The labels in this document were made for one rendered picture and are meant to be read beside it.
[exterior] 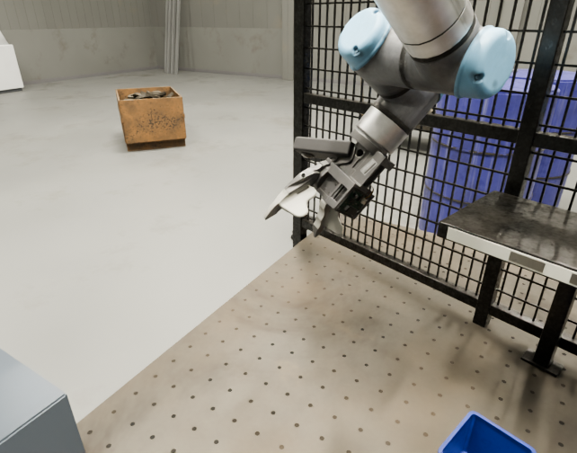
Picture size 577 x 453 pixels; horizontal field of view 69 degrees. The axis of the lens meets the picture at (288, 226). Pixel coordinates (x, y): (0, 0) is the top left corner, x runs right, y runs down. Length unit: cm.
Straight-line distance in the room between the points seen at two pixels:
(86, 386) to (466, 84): 181
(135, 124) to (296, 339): 419
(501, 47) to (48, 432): 54
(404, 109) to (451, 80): 16
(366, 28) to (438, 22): 15
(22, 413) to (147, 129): 468
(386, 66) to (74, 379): 179
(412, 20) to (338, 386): 66
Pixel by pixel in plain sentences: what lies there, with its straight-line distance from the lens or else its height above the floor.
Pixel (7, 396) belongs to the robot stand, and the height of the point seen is 110.
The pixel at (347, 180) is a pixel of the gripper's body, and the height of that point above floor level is 112.
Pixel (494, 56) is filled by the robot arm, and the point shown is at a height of 131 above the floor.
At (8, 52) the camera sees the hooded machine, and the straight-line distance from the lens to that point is 1039.
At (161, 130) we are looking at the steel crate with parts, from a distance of 500.
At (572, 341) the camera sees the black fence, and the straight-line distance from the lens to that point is 105.
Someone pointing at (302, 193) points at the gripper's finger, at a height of 109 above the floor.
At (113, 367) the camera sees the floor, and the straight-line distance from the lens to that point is 206.
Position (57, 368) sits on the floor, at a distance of 215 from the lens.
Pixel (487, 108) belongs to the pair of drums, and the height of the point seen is 90.
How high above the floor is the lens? 135
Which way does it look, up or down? 26 degrees down
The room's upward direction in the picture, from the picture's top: straight up
